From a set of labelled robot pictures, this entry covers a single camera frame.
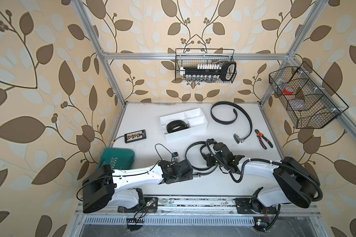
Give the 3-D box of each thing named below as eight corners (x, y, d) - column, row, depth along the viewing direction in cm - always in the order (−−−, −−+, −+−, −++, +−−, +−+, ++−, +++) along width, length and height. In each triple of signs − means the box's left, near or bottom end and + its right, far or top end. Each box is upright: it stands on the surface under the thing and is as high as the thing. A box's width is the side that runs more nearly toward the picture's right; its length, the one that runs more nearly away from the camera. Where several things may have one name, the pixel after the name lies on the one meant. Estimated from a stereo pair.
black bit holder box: (126, 143, 100) (124, 141, 98) (125, 135, 104) (124, 133, 102) (146, 138, 103) (146, 136, 101) (145, 131, 107) (145, 129, 105)
